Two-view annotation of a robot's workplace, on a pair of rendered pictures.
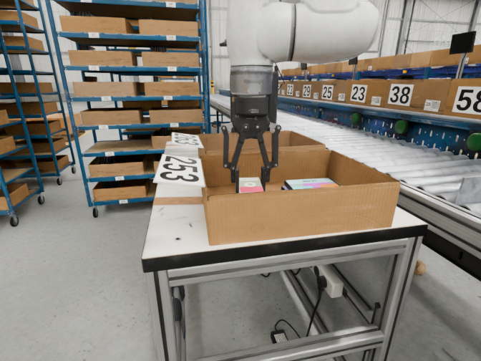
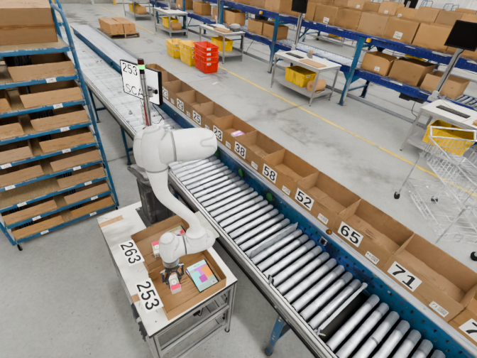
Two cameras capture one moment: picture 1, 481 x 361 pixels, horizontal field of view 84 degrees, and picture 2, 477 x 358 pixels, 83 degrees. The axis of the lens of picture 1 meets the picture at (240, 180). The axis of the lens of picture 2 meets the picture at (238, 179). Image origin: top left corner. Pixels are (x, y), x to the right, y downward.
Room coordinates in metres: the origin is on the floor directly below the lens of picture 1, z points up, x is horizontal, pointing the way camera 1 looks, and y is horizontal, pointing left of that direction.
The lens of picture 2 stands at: (-0.29, 0.09, 2.31)
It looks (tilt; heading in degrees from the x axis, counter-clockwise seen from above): 39 degrees down; 332
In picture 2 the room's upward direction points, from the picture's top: 6 degrees clockwise
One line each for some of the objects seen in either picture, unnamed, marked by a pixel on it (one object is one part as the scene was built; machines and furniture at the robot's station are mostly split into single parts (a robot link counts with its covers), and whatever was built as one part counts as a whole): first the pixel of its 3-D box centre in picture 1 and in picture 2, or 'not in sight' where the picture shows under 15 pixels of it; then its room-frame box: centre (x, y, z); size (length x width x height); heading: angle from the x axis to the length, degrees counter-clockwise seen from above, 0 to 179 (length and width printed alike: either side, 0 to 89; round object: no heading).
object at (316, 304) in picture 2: not in sight; (327, 295); (0.21, -0.89, 0.72); 0.52 x 0.05 x 0.05; 103
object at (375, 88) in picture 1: (383, 93); (233, 132); (1.90, -0.97, 0.96); 0.39 x 0.29 x 0.17; 13
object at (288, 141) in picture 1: (255, 152); (167, 241); (0.92, -0.05, 0.80); 0.38 x 0.28 x 0.10; 103
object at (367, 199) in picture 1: (283, 186); (187, 279); (0.59, -0.10, 0.80); 0.38 x 0.28 x 0.10; 101
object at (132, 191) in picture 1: (123, 186); (36, 217); (2.16, 1.01, 0.19); 0.40 x 0.30 x 0.10; 101
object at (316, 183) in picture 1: (323, 194); (202, 275); (0.60, -0.20, 0.78); 0.19 x 0.14 x 0.02; 9
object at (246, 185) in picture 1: (250, 193); (174, 283); (0.61, -0.02, 0.78); 0.10 x 0.06 x 0.05; 3
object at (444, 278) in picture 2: not in sight; (429, 273); (0.00, -1.41, 0.96); 0.39 x 0.29 x 0.17; 13
